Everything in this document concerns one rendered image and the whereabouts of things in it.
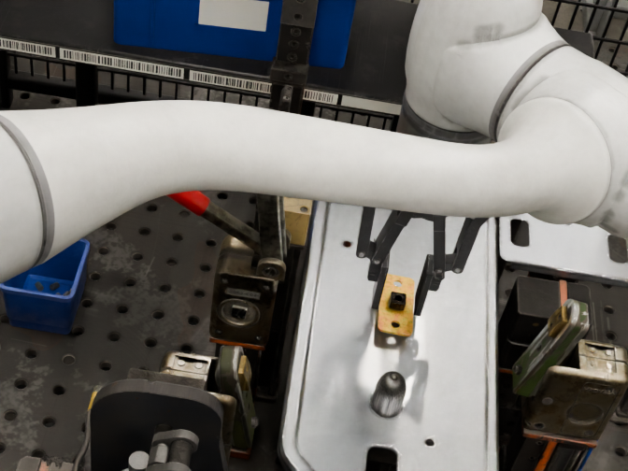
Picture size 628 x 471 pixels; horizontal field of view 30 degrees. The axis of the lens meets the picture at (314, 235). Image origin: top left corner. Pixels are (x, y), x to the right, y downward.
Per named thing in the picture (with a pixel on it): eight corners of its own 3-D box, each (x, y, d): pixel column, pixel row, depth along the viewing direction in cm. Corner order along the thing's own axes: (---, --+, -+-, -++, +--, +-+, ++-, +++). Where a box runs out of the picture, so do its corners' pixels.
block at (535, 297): (536, 469, 154) (602, 338, 133) (453, 456, 154) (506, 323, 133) (535, 409, 160) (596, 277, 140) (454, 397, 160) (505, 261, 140)
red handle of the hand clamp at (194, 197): (284, 266, 123) (162, 188, 117) (271, 276, 124) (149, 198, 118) (289, 237, 126) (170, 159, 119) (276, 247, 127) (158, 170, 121)
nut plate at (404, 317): (411, 337, 126) (414, 330, 125) (377, 331, 126) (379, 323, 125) (414, 280, 132) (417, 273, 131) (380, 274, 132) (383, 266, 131)
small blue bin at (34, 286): (73, 342, 158) (72, 300, 152) (1, 330, 158) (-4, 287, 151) (92, 281, 166) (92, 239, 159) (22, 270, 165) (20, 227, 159)
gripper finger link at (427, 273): (427, 253, 125) (434, 254, 125) (414, 294, 130) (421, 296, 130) (426, 274, 123) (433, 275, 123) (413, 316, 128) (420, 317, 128)
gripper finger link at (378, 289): (389, 268, 122) (381, 266, 122) (378, 309, 128) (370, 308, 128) (390, 247, 124) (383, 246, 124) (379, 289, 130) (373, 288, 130)
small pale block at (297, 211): (276, 405, 155) (310, 215, 129) (249, 400, 155) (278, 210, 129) (279, 383, 158) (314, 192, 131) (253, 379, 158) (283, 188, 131)
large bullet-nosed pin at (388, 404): (397, 427, 121) (409, 391, 116) (367, 422, 121) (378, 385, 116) (399, 403, 123) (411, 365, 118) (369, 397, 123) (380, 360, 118)
